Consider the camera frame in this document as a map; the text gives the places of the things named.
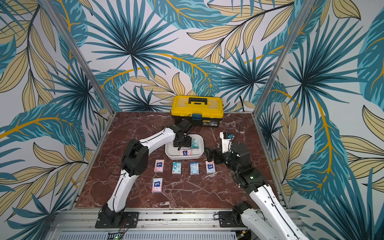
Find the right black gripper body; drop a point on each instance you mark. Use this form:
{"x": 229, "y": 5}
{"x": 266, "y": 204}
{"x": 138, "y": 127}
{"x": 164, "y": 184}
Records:
{"x": 217, "y": 155}

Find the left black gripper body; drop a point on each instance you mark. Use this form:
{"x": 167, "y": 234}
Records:
{"x": 185, "y": 141}

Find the white plastic storage box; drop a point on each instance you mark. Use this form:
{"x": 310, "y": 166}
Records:
{"x": 174, "y": 154}

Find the pink tempo tissue pack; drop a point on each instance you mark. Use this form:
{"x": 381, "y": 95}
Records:
{"x": 157, "y": 185}
{"x": 159, "y": 166}
{"x": 210, "y": 167}

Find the teal cartoon tissue pack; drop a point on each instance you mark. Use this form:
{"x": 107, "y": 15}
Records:
{"x": 177, "y": 168}

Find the blue cartoon tissue pack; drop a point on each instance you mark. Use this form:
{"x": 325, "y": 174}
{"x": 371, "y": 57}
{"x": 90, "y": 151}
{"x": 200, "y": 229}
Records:
{"x": 194, "y": 169}

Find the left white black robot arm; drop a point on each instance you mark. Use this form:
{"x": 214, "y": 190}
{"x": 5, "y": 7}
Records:
{"x": 135, "y": 162}

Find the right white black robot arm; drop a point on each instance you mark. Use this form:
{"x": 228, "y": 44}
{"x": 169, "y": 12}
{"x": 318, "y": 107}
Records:
{"x": 276, "y": 223}

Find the yellow black toolbox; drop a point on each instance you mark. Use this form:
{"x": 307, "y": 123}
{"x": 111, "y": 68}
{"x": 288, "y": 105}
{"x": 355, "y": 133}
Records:
{"x": 199, "y": 111}

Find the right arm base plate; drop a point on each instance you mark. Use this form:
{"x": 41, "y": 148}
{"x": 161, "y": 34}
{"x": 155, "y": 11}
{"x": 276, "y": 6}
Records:
{"x": 228, "y": 219}

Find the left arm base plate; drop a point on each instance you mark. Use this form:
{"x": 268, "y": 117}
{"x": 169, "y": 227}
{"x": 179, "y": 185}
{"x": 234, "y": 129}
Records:
{"x": 127, "y": 220}

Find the aluminium front rail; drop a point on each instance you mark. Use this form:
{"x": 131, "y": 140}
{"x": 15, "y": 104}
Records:
{"x": 153, "y": 224}

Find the right aluminium corner post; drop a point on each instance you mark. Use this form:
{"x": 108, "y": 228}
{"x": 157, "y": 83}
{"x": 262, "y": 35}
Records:
{"x": 284, "y": 52}

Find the aluminium corner post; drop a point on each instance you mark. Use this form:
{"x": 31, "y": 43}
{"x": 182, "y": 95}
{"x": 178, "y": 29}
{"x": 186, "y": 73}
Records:
{"x": 284, "y": 52}
{"x": 73, "y": 47}

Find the left aluminium corner post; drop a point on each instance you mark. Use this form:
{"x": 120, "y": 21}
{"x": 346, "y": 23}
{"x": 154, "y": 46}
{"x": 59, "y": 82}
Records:
{"x": 73, "y": 47}

